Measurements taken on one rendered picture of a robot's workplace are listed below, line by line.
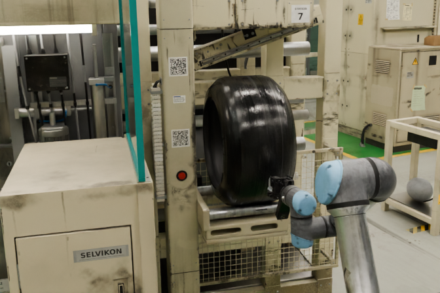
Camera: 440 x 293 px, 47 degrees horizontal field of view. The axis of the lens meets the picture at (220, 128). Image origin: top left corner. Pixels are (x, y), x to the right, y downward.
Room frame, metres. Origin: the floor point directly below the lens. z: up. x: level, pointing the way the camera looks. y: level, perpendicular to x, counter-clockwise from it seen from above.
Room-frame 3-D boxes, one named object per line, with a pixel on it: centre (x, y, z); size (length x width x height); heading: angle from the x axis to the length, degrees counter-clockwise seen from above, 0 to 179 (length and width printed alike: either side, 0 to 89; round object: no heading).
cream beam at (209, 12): (2.47, -0.12, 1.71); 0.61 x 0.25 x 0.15; 103
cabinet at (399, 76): (6.32, -2.38, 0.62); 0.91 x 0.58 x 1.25; 114
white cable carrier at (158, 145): (2.02, 0.25, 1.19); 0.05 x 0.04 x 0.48; 13
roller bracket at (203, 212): (2.11, 0.10, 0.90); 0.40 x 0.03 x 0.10; 13
